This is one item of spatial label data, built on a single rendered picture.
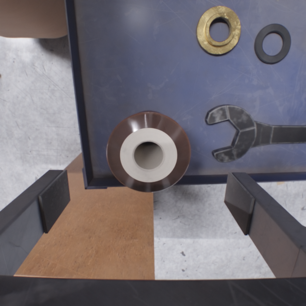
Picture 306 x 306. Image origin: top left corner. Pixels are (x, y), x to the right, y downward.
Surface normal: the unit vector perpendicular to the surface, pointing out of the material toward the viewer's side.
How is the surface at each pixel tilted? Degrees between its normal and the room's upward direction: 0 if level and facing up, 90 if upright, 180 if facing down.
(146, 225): 90
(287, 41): 0
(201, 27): 0
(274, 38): 0
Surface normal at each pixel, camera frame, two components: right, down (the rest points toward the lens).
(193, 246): 0.01, 0.30
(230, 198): -1.00, -0.01
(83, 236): 0.04, -0.95
